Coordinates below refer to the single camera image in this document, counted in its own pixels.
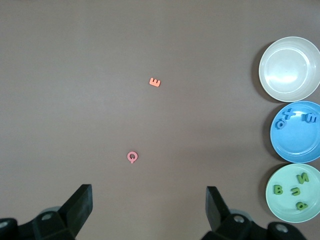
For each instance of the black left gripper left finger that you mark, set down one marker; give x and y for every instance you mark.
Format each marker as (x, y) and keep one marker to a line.
(75, 212)

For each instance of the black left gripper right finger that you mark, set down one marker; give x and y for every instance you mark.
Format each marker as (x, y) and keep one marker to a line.
(217, 212)

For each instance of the green foam letter B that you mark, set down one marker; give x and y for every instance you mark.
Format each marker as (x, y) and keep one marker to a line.
(275, 190)

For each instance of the green foam letter u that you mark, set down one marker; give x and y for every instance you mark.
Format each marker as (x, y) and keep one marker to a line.
(297, 192)

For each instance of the green foam letter p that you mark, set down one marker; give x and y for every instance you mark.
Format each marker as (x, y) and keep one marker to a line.
(301, 206)

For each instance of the green foam letter N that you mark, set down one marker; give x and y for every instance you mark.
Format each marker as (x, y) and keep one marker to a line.
(303, 178)

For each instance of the blue foam letter a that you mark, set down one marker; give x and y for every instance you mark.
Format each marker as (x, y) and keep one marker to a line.
(277, 124)

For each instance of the blue foam letter x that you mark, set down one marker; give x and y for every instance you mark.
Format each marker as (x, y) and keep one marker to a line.
(289, 114)

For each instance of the blue foam letter E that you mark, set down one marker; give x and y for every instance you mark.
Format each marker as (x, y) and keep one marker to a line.
(310, 120)

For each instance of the light green plate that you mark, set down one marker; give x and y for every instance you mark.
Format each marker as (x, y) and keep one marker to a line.
(282, 210)

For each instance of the pink foam letter Q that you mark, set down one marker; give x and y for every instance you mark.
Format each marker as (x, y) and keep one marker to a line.
(129, 156)

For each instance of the blue plate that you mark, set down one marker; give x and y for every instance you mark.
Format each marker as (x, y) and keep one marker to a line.
(297, 142)

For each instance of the orange foam letter E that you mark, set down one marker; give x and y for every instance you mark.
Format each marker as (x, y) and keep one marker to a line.
(154, 83)

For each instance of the beige plate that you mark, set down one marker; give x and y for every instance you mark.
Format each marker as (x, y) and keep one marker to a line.
(287, 70)

